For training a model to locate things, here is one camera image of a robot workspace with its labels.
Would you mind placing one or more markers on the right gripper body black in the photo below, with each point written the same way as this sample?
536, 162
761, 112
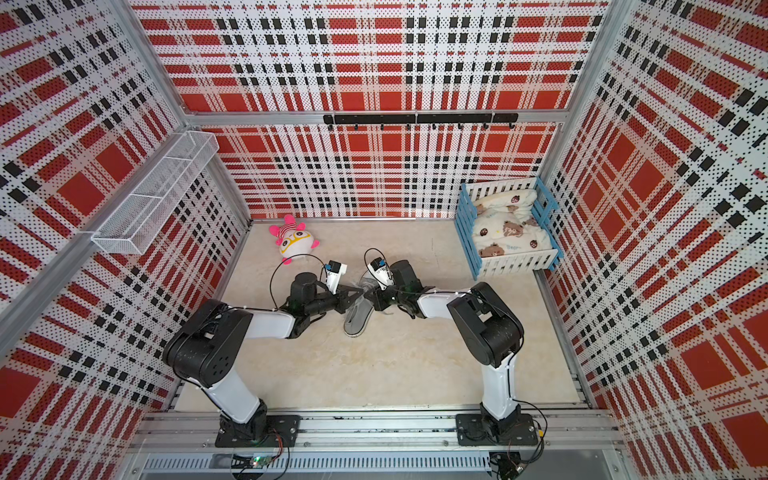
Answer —
392, 295

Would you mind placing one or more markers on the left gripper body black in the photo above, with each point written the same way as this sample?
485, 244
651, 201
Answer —
324, 302

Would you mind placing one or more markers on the grey canvas sneaker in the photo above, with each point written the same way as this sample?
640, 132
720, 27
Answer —
357, 317

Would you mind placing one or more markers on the grey shoelace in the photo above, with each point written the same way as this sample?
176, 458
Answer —
366, 285

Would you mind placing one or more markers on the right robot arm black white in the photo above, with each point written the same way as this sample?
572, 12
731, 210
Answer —
492, 333

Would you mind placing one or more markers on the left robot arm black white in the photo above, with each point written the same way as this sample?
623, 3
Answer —
204, 351

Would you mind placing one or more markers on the white pink plush toy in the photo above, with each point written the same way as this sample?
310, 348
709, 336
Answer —
292, 238

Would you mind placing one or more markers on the white printed cloth bundle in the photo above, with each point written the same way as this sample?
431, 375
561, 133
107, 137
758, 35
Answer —
505, 225

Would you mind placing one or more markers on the blue white slatted crate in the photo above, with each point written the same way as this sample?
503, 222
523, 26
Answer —
544, 207

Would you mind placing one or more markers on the green circuit board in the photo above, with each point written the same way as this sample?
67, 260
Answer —
251, 462

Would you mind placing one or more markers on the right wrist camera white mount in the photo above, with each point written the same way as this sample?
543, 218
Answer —
380, 272

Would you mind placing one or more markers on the black hook rail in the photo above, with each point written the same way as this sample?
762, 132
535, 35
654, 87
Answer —
357, 120

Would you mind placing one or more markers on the white wire mesh basket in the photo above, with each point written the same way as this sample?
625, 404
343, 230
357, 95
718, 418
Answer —
134, 224

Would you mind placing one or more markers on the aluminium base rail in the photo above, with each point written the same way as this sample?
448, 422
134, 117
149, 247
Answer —
560, 442

